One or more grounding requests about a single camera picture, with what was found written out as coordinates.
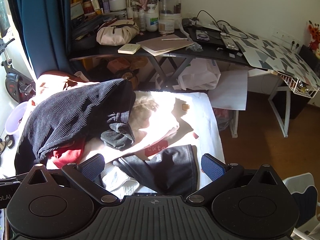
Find black ribbed knit garment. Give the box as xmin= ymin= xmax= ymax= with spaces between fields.
xmin=14 ymin=79 xmax=136 ymax=174

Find red garment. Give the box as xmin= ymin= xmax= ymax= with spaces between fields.
xmin=50 ymin=138 xmax=85 ymax=168

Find dark denim jeans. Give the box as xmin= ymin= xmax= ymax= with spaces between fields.
xmin=113 ymin=145 xmax=199 ymax=198

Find white bed sheet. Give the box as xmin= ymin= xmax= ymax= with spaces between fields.
xmin=46 ymin=90 xmax=226 ymax=196

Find white chair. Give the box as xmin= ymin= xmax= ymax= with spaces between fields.
xmin=283 ymin=173 xmax=319 ymax=239

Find purple plastic basin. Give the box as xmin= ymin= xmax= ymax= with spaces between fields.
xmin=5 ymin=101 xmax=28 ymax=135

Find white plastic bag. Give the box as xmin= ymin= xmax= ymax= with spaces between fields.
xmin=173 ymin=58 xmax=221 ymax=90

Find black exercise bike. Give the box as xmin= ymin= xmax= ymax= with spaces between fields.
xmin=1 ymin=38 xmax=36 ymax=103

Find geometric patterned table mat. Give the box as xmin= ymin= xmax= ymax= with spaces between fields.
xmin=219 ymin=23 xmax=319 ymax=89

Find yellow sticky note pad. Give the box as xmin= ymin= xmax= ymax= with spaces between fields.
xmin=118 ymin=43 xmax=140 ymax=55

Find silver glitter case phone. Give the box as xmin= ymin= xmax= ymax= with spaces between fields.
xmin=220 ymin=34 xmax=239 ymax=51

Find black desk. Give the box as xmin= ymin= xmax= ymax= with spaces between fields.
xmin=68 ymin=15 xmax=276 ymax=91

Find pink notebook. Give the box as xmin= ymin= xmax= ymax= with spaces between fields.
xmin=137 ymin=34 xmax=194 ymax=56

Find black cabinet box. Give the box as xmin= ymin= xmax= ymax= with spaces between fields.
xmin=299 ymin=45 xmax=320 ymax=76

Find clear acrylic cosmetic organizer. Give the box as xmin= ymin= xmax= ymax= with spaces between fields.
xmin=158 ymin=0 xmax=182 ymax=35

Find teal blue curtain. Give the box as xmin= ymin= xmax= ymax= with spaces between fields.
xmin=8 ymin=0 xmax=72 ymax=77

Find white lotion pump bottle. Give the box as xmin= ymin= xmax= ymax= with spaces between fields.
xmin=145 ymin=3 xmax=159 ymax=32

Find orange artificial flowers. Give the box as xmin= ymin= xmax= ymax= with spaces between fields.
xmin=308 ymin=21 xmax=320 ymax=51

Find white makeup brush cup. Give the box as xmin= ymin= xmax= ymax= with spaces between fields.
xmin=109 ymin=0 xmax=127 ymax=11

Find white wire basket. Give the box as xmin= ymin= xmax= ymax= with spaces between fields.
xmin=277 ymin=72 xmax=319 ymax=99

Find purple ring case phone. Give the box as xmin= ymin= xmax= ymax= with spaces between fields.
xmin=195 ymin=30 xmax=210 ymax=42

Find beige drawstring cosmetic bag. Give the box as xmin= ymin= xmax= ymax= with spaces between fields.
xmin=96 ymin=20 xmax=140 ymax=46

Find white wall socket panel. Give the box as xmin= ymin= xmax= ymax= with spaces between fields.
xmin=271 ymin=28 xmax=303 ymax=50

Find black charging cable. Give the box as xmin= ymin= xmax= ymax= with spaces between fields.
xmin=194 ymin=10 xmax=250 ymax=40

